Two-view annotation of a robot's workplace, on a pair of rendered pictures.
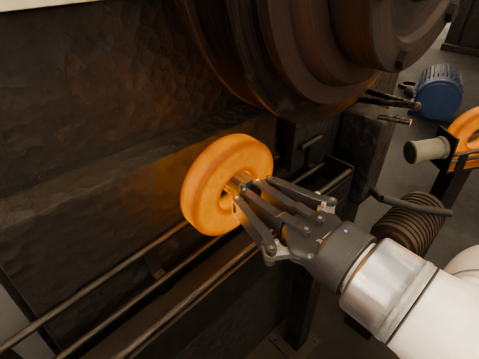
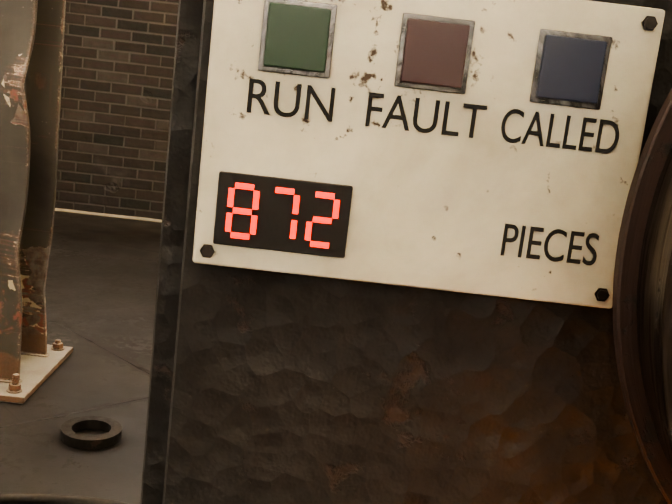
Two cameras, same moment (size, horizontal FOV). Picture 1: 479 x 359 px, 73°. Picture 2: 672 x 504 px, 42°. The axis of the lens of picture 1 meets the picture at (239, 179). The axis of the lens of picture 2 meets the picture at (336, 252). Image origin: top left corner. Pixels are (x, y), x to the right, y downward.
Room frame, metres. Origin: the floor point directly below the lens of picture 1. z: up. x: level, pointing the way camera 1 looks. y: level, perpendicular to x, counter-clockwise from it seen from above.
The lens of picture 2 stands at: (-0.08, -0.14, 1.18)
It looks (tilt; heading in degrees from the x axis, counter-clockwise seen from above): 11 degrees down; 42
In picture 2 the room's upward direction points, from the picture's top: 7 degrees clockwise
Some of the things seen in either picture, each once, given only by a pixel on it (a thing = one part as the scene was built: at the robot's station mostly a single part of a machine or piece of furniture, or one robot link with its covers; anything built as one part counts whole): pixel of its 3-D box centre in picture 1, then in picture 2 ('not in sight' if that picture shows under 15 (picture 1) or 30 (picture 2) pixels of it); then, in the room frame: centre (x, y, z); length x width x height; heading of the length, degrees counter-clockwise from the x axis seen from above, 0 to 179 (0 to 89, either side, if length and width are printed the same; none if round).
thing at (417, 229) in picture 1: (387, 271); not in sight; (0.63, -0.47, 0.27); 0.22 x 0.13 x 0.53; 133
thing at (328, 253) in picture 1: (323, 243); not in sight; (0.25, -0.10, 0.83); 0.09 x 0.08 x 0.07; 43
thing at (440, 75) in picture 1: (437, 90); not in sight; (2.34, -1.49, 0.17); 0.57 x 0.31 x 0.34; 153
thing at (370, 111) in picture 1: (358, 154); not in sight; (0.67, -0.30, 0.68); 0.11 x 0.08 x 0.24; 43
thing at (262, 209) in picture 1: (271, 216); not in sight; (0.29, -0.04, 0.84); 0.11 x 0.01 x 0.04; 45
